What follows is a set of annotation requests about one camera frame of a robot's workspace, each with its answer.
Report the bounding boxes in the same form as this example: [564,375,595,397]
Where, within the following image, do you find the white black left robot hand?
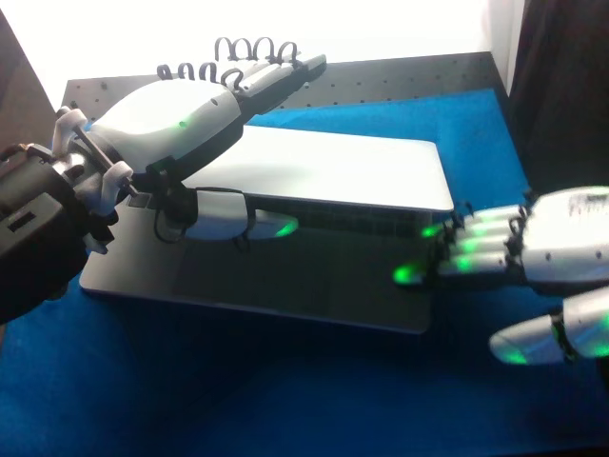
[88,36,329,251]

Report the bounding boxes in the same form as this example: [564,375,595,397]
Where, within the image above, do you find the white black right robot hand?
[392,185,609,367]

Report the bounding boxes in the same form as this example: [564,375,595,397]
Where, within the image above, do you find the silver laptop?
[78,124,457,335]

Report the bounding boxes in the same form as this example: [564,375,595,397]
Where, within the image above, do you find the dark curtain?
[506,0,609,191]

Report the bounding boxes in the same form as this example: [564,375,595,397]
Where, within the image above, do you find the blue cloth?
[0,88,609,457]

